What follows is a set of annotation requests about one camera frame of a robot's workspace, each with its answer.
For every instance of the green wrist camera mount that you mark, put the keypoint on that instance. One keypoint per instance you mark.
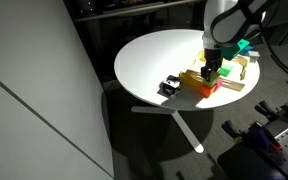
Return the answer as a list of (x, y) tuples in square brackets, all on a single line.
[(236, 49)]

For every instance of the black and white cube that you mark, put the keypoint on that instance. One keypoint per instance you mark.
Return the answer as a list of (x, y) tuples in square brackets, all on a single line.
[(170, 86)]

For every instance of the pink block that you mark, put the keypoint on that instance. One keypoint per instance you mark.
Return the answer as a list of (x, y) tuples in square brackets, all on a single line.
[(219, 84)]

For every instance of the black spring clamp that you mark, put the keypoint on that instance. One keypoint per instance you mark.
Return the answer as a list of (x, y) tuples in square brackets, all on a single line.
[(267, 108), (232, 128)]

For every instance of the orange block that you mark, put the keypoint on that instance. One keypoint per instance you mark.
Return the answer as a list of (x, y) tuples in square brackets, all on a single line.
[(207, 91)]

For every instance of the mint green block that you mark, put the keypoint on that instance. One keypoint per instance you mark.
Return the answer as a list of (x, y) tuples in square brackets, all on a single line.
[(226, 70)]

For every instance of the wooden tray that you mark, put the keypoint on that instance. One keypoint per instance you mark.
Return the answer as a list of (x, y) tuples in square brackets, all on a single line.
[(232, 85)]

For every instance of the yellow toy block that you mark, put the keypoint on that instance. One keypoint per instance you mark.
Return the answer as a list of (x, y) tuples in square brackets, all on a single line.
[(188, 80)]

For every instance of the metal shelf rail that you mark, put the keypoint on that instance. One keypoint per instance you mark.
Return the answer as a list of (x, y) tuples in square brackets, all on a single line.
[(134, 10)]

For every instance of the grey white cube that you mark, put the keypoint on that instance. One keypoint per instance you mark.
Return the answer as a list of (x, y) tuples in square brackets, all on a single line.
[(253, 56)]

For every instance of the blue cube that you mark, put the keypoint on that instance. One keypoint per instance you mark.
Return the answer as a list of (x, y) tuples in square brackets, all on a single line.
[(247, 50)]

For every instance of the white table base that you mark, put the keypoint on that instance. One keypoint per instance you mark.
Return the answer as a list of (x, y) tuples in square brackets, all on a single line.
[(187, 130)]

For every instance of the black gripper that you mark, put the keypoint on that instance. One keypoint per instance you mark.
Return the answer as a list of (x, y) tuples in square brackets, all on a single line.
[(213, 59)]

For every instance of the purple clamp orange trigger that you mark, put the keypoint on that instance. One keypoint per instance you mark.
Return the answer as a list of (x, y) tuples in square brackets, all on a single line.
[(260, 135)]

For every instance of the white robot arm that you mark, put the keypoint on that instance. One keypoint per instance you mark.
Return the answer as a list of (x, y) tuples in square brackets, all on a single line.
[(227, 23)]

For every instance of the grey seat cushion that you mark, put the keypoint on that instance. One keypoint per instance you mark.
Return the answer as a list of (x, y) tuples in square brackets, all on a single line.
[(244, 165)]

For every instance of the yellow toy fruit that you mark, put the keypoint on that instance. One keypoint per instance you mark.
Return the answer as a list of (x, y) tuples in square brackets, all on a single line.
[(202, 56)]

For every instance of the light green block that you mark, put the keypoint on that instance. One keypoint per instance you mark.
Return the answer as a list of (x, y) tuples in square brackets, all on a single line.
[(214, 82)]

